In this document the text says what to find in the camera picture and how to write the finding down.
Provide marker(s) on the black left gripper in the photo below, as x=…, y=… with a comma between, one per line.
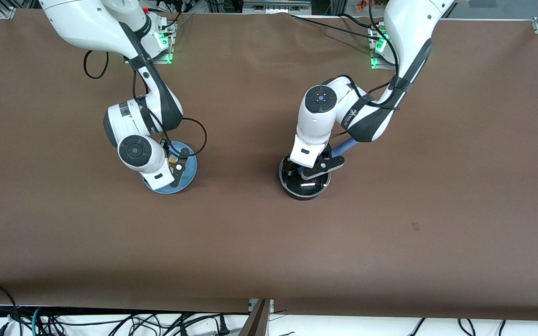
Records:
x=325, y=154

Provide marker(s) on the aluminium profile post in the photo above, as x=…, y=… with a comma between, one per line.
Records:
x=259, y=322

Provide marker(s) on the brown table cover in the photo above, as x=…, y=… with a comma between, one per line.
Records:
x=250, y=242

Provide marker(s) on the orange toy object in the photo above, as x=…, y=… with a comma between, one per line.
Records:
x=364, y=4

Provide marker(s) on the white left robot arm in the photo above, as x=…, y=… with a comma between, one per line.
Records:
x=320, y=116

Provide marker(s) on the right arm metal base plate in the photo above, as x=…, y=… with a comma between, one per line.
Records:
x=166, y=59

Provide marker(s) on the grey metal frame rail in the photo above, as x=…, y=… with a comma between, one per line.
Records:
x=276, y=7

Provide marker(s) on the blue round plate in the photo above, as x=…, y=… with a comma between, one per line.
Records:
x=189, y=172

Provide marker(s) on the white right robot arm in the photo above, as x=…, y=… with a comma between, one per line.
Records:
x=133, y=149

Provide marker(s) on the glass lid with blue knob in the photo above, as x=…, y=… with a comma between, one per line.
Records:
x=306, y=184

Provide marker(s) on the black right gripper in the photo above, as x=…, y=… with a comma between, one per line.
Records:
x=167, y=150

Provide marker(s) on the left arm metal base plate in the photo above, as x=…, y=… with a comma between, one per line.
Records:
x=376, y=65

